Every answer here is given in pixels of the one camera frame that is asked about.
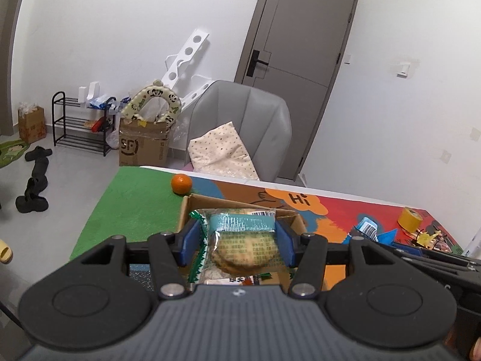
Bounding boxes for green floor rug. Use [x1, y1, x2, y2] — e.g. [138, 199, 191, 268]
[0, 138, 26, 171]

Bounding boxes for dotted cream pillow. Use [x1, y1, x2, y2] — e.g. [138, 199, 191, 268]
[188, 121, 261, 181]

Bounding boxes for person's right hand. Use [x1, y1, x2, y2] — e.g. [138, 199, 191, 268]
[467, 335, 481, 361]

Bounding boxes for clear plastic bag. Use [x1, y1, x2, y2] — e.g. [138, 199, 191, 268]
[170, 119, 193, 159]

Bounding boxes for black door handle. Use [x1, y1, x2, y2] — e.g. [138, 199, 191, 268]
[247, 50, 271, 78]

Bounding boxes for grey chair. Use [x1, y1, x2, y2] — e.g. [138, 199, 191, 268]
[186, 80, 293, 182]

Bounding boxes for blue snack packet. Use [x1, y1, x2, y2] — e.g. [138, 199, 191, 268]
[352, 216, 400, 246]

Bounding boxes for white perforated board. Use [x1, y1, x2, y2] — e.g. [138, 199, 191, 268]
[163, 28, 213, 110]

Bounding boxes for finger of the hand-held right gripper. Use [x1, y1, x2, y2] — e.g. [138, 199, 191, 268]
[370, 241, 478, 274]

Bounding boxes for white paper bags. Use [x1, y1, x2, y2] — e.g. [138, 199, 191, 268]
[78, 81, 101, 108]

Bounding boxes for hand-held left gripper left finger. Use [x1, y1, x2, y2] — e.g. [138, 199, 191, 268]
[69, 219, 202, 301]

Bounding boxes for black shoe rack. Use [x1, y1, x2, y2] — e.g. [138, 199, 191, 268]
[51, 92, 115, 157]

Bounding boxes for yellow tape roll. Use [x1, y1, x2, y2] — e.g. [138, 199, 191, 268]
[397, 207, 427, 236]

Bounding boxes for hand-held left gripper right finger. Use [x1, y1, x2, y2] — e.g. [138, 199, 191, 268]
[275, 221, 408, 300]

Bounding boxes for blue plastic bag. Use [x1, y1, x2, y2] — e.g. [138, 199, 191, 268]
[90, 95, 120, 110]

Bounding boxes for clear cracker packet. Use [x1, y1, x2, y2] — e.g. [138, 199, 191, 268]
[188, 208, 298, 285]

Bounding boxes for taped cardboard floor box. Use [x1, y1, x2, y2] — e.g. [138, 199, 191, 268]
[119, 118, 172, 168]

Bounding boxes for grey door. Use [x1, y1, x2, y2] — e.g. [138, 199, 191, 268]
[234, 0, 358, 182]

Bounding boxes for small brown cardboard box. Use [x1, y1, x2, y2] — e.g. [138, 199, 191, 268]
[17, 103, 48, 144]

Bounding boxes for yellow slipper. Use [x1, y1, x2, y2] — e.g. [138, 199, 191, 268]
[0, 238, 14, 264]

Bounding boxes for tangerine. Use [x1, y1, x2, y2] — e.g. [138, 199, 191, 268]
[171, 174, 193, 196]

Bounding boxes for panda print seat cushion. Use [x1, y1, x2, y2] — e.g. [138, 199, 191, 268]
[123, 79, 182, 125]

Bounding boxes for cartoon cat table mat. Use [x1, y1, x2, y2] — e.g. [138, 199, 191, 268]
[69, 166, 465, 295]

